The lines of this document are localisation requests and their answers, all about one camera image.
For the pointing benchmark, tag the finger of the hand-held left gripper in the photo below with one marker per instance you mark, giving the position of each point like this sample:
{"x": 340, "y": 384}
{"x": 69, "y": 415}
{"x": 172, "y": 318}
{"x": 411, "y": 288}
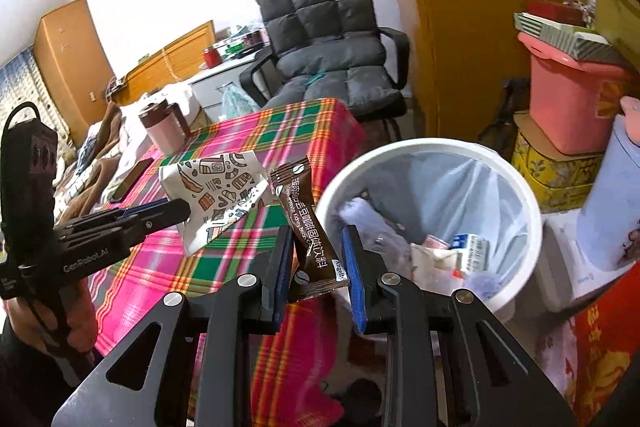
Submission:
{"x": 165, "y": 216}
{"x": 142, "y": 209}

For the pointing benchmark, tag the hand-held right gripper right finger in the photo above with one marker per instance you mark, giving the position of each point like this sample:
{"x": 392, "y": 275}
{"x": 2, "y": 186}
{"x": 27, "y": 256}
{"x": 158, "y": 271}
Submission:
{"x": 352, "y": 277}

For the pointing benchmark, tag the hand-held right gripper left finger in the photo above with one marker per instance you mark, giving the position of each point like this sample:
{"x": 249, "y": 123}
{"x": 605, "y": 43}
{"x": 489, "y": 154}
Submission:
{"x": 282, "y": 277}

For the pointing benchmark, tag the printed white paper bag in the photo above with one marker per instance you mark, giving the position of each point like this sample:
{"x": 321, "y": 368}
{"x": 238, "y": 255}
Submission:
{"x": 215, "y": 192}

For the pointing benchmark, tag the brown sachet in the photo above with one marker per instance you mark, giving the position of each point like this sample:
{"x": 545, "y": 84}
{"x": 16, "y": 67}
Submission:
{"x": 307, "y": 227}

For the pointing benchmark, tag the pink white carton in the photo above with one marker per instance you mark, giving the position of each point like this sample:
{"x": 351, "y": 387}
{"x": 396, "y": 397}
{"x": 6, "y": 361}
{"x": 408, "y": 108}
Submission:
{"x": 435, "y": 262}

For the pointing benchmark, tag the white round trash bin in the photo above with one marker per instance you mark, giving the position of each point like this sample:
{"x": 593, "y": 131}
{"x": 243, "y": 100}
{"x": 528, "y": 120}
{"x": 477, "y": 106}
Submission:
{"x": 345, "y": 177}

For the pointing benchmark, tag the person's left forearm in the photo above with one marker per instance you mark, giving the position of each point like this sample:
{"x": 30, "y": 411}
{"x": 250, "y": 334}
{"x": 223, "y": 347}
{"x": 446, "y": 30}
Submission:
{"x": 30, "y": 387}

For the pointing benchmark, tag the person's left hand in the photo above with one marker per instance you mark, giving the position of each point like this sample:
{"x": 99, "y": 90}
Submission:
{"x": 80, "y": 317}

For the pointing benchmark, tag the black phone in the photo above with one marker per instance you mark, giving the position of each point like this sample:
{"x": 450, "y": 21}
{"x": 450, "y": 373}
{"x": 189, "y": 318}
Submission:
{"x": 132, "y": 179}

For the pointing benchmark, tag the pink green plaid tablecloth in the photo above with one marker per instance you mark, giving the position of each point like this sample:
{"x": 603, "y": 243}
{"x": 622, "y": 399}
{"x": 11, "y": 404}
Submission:
{"x": 165, "y": 267}

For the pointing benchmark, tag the pink jug with brown lid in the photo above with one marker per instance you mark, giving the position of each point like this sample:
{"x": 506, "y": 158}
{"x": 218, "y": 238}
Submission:
{"x": 165, "y": 132}

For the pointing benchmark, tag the brown blanket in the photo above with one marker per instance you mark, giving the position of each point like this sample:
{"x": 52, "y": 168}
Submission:
{"x": 107, "y": 127}

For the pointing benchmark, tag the spotted curtain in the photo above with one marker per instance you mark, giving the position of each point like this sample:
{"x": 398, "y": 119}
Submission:
{"x": 20, "y": 82}

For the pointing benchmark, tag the white quilt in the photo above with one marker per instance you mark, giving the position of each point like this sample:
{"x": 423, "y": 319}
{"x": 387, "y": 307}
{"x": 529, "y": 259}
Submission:
{"x": 185, "y": 99}

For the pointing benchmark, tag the pale blue bin liner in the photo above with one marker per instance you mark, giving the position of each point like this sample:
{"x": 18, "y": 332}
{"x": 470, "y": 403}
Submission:
{"x": 440, "y": 187}

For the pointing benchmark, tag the power strip with plugs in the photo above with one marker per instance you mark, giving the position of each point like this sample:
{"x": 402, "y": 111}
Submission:
{"x": 116, "y": 85}

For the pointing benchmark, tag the teal plastic bag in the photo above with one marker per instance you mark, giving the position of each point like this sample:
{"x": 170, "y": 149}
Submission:
{"x": 235, "y": 103}

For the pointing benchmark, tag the tall wooden cabinet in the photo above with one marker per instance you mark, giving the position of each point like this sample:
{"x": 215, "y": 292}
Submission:
{"x": 70, "y": 57}

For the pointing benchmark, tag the white drawer cabinet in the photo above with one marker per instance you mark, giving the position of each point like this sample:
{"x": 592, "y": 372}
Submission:
{"x": 220, "y": 79}

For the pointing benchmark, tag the wooden bed headboard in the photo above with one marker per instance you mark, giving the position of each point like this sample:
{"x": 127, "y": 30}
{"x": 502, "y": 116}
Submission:
{"x": 170, "y": 57}

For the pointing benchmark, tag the red cup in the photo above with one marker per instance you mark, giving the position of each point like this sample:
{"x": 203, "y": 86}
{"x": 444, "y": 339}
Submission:
{"x": 211, "y": 57}

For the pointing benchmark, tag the green white box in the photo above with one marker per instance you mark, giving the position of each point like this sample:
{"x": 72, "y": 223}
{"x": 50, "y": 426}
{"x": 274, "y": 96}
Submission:
{"x": 236, "y": 48}

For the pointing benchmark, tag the small teal wrapper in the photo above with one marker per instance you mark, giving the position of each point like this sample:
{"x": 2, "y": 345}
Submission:
{"x": 315, "y": 80}

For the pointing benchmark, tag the white plastic box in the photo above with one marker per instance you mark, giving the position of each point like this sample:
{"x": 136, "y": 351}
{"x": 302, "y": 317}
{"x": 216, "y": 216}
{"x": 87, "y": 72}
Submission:
{"x": 565, "y": 267}

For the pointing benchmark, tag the yellow floral box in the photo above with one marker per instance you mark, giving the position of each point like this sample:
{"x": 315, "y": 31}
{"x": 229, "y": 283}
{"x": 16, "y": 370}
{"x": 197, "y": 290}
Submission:
{"x": 550, "y": 172}

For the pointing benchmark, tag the black bag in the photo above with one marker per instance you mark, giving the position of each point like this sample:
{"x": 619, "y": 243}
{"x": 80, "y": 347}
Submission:
{"x": 505, "y": 112}

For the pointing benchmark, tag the grey padded chair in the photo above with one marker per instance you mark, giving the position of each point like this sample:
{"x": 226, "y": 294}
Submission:
{"x": 320, "y": 7}

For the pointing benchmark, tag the red gold printed bag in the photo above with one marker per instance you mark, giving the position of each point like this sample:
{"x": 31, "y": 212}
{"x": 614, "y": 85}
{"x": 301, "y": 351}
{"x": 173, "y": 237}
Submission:
{"x": 605, "y": 357}

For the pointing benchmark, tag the pink plastic box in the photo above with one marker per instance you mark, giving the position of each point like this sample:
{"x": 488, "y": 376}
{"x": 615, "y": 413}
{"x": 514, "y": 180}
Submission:
{"x": 565, "y": 107}

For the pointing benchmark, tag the lavender bin with pink lid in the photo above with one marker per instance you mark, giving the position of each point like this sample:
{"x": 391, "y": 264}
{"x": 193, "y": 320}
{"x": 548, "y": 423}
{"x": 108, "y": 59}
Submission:
{"x": 610, "y": 187}

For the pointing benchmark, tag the yellow wooden wardrobe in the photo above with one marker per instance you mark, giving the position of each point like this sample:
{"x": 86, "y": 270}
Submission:
{"x": 475, "y": 32}

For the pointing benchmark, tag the striped gift box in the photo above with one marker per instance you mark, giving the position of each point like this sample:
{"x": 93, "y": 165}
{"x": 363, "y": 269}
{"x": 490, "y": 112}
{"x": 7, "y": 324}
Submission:
{"x": 565, "y": 39}

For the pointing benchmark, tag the red gift box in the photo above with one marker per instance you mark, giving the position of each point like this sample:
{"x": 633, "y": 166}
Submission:
{"x": 555, "y": 11}

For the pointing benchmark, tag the gold paper bag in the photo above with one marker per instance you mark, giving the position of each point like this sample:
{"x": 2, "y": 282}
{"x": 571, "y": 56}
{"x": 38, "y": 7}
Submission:
{"x": 620, "y": 7}

